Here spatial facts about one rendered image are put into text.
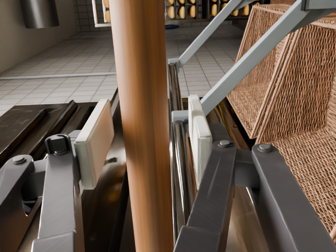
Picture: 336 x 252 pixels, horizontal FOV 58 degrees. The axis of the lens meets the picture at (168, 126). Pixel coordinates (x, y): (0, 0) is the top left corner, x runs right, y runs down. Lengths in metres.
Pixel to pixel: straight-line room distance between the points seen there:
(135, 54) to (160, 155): 0.07
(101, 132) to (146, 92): 0.04
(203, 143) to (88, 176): 0.06
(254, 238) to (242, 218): 0.08
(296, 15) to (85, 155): 0.47
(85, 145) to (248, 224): 0.75
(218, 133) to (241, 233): 0.70
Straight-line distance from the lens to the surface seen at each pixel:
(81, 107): 1.81
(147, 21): 0.17
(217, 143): 0.16
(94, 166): 0.17
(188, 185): 0.39
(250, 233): 0.86
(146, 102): 0.18
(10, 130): 1.67
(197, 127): 0.17
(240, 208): 0.94
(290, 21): 0.57
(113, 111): 1.27
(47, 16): 3.27
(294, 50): 1.14
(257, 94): 1.66
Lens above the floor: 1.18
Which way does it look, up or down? level
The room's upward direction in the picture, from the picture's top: 93 degrees counter-clockwise
